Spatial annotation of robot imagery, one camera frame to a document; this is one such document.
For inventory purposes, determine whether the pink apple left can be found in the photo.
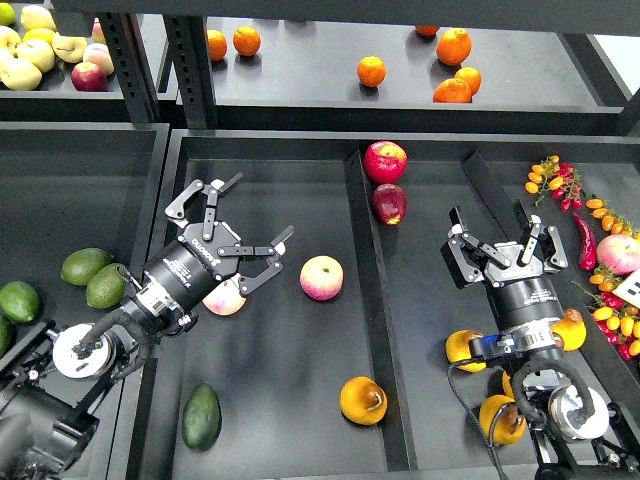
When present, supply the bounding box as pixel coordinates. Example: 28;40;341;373
202;280;246;316

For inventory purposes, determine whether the yellow pear bottom pile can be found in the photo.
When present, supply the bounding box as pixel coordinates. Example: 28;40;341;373
479;394;527;446

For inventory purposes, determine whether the yellow pear with brown top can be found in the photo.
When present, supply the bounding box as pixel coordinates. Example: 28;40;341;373
551;308;587;351

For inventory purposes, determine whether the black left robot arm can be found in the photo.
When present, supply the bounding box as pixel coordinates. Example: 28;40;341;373
1;174;294;479

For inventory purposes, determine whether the orange on shelf centre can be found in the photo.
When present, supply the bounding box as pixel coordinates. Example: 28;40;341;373
356;56;386;88

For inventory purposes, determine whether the bright red apple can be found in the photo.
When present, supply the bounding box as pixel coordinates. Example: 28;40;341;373
363;141;408;184

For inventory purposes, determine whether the pink apple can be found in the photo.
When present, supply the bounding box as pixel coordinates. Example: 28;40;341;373
202;280;246;316
299;255;344;301
596;234;639;276

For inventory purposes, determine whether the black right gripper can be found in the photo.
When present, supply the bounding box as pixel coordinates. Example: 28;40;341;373
440;201;569;331

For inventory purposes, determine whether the red chili pepper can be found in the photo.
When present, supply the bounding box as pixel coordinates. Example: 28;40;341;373
572;213;597;271

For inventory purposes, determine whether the green lime round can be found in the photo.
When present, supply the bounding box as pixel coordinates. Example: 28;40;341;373
0;280;41;323

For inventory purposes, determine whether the pink apple centre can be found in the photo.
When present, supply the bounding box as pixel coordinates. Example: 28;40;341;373
299;255;344;301

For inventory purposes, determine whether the cherry tomato bunch upper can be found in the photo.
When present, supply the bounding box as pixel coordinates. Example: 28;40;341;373
524;155;583;212

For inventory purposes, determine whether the green avocado upper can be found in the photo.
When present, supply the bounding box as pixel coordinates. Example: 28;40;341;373
60;247;114;286

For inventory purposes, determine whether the white label card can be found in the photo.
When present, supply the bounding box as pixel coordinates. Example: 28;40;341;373
613;270;640;308

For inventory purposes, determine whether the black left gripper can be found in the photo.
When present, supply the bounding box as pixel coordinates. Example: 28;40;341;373
142;173;294;315

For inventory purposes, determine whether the cherry tomato bunch lower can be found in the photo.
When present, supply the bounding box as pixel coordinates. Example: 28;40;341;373
572;266;639;361

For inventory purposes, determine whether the red apple on shelf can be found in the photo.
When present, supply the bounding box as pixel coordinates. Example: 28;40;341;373
71;62;108;92

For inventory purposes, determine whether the yellow pear middle pile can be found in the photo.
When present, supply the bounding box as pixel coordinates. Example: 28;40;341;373
501;370;515;400

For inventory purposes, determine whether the orange cherry tomato string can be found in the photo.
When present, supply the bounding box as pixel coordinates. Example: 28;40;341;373
585;194;640;239

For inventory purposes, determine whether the black middle tray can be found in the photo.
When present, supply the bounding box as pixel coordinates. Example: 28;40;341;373
129;131;639;479

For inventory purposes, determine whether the orange on shelf front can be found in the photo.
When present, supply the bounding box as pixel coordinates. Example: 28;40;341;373
432;78;472;103

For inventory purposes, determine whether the black shelf upright post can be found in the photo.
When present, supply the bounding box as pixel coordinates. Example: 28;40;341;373
163;15;218;130

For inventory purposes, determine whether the yellow apple on shelf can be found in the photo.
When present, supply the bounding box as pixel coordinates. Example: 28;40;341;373
51;32;88;64

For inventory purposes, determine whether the large orange on shelf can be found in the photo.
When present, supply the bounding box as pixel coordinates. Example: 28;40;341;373
436;28;472;66

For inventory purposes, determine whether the pink apple at right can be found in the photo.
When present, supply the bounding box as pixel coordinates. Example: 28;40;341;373
596;234;639;276

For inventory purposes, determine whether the dark red apple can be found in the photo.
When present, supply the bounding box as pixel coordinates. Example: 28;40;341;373
371;183;407;226

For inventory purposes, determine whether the cherry tomato bunch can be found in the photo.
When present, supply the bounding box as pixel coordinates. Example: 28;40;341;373
524;155;583;212
572;266;639;361

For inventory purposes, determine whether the orange on shelf far left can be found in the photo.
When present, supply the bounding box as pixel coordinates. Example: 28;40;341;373
206;29;228;62

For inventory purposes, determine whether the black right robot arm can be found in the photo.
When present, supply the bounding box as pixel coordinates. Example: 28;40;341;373
441;204;639;479

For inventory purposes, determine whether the pale peach on shelf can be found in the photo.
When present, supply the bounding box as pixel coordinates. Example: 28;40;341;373
83;43;115;76

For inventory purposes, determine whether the orange on shelf right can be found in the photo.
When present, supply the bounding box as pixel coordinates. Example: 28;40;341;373
454;67;482;96

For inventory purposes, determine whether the green avocado at edge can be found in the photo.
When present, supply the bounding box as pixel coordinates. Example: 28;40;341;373
0;315;15;357

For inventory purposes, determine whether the dark green avocado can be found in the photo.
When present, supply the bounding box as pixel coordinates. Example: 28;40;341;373
181;383;222;451

